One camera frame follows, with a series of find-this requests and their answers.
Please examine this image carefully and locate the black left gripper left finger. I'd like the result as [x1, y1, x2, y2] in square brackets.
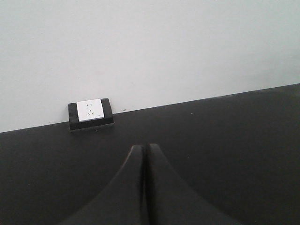
[60, 145, 145, 225]

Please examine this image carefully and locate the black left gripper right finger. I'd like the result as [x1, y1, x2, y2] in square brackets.
[145, 143, 240, 225]

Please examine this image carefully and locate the white socket on black box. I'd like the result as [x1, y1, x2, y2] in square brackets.
[68, 98, 114, 132]

